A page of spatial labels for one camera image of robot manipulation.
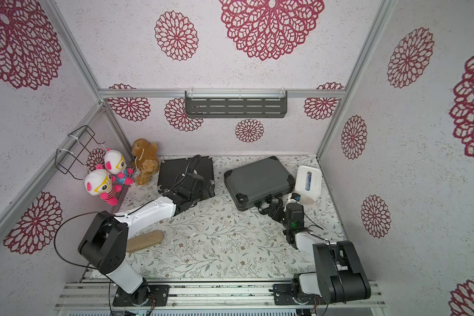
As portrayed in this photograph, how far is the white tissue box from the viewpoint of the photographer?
0.96 metres

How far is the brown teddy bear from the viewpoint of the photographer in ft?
3.44

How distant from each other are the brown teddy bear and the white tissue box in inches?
29.6

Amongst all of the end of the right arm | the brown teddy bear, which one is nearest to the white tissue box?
the end of the right arm

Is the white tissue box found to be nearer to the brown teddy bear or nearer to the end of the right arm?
the end of the right arm
